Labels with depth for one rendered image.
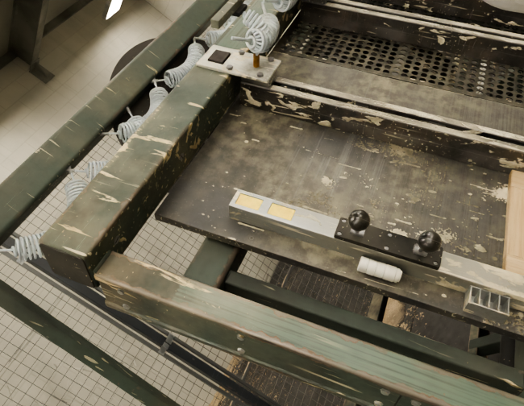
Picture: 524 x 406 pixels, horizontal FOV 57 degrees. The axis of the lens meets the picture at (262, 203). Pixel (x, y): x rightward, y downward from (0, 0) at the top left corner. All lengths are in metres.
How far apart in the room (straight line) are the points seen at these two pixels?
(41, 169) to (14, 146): 4.67
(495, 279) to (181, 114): 0.72
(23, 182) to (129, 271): 0.66
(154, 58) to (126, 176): 0.97
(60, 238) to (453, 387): 0.68
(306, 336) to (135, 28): 7.14
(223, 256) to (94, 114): 0.82
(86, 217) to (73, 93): 5.82
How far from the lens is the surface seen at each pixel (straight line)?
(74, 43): 7.23
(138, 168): 0.99
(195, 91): 1.18
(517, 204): 1.17
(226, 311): 0.83
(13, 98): 6.53
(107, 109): 1.68
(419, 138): 1.21
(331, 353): 0.81
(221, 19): 1.13
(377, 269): 0.94
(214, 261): 0.99
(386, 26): 1.62
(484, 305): 0.98
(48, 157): 1.54
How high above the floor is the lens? 1.85
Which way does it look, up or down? 10 degrees down
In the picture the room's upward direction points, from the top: 53 degrees counter-clockwise
